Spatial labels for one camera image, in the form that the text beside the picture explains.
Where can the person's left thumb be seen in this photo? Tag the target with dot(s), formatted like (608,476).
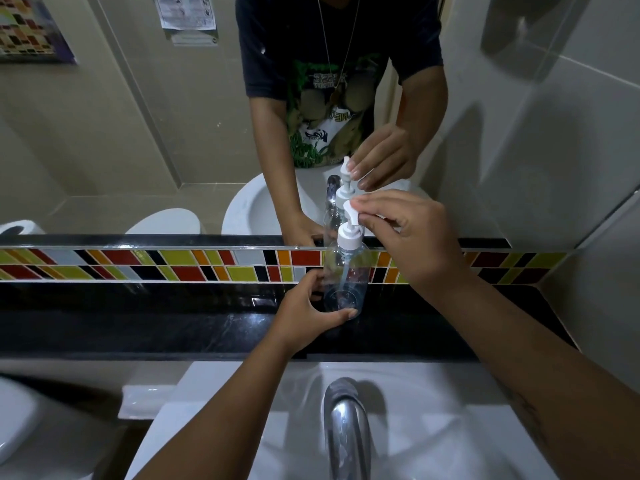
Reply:
(335,318)

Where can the person's left hand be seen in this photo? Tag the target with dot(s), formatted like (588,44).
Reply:
(295,319)

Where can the person's right hand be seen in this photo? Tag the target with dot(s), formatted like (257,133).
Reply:
(420,239)

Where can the white toilet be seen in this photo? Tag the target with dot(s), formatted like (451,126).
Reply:
(30,429)

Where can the wall mirror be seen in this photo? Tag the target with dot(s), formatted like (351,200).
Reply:
(150,119)

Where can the clear pump bottle white head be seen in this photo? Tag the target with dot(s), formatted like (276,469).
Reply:
(347,267)

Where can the person's right forearm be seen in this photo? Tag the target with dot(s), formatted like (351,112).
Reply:
(540,384)

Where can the black stone ledge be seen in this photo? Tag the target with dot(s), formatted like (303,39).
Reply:
(150,324)

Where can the person's left forearm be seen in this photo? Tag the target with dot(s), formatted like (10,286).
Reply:
(225,414)

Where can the white ceramic sink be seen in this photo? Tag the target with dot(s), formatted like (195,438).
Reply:
(440,424)

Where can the chrome sink faucet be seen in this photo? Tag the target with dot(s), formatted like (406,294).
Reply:
(347,424)

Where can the person's right thumb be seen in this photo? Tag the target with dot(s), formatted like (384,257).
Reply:
(372,227)

